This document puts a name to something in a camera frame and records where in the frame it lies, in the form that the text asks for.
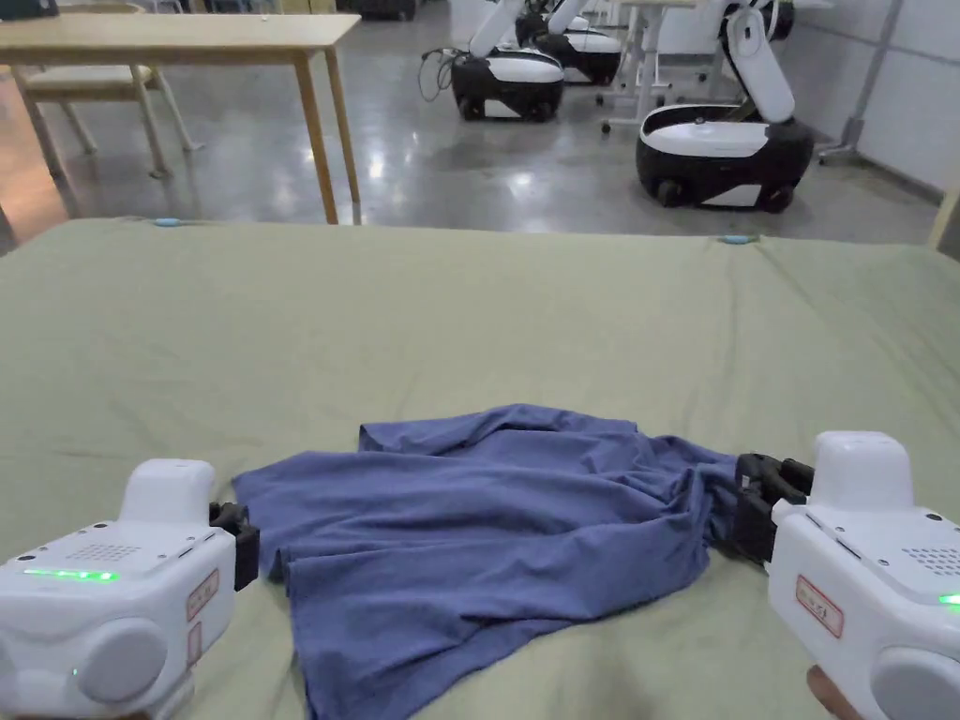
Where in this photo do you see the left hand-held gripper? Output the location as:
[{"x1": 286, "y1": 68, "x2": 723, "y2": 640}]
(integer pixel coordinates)
[{"x1": 0, "y1": 458, "x2": 261, "y2": 720}]

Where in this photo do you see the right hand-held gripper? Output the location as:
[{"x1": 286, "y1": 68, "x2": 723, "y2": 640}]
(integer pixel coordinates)
[{"x1": 736, "y1": 430, "x2": 960, "y2": 720}]

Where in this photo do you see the blue shirt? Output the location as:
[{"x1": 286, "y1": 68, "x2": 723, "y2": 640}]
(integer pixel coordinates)
[{"x1": 231, "y1": 403, "x2": 753, "y2": 720}]

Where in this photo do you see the person's right hand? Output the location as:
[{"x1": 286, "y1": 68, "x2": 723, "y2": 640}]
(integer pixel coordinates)
[{"x1": 805, "y1": 666, "x2": 865, "y2": 720}]

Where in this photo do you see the bed with pale green sheet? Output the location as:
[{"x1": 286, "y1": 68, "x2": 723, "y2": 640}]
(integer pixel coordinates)
[{"x1": 0, "y1": 217, "x2": 960, "y2": 720}]

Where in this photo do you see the white and black wheeled robot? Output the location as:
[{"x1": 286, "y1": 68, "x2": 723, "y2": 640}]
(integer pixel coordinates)
[
  {"x1": 533, "y1": 0, "x2": 625, "y2": 87},
  {"x1": 635, "y1": 0, "x2": 817, "y2": 217},
  {"x1": 419, "y1": 0, "x2": 566, "y2": 123}
]

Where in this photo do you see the white desk with wheels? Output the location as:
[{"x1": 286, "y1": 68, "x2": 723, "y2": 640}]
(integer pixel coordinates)
[{"x1": 597, "y1": 0, "x2": 725, "y2": 138}]

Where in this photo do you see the light wooden chair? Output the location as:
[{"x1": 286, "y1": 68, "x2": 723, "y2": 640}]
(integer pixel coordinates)
[{"x1": 13, "y1": 0, "x2": 198, "y2": 181}]

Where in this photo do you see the light wooden table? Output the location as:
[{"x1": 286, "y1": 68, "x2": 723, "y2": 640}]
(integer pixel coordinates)
[{"x1": 0, "y1": 12, "x2": 365, "y2": 226}]

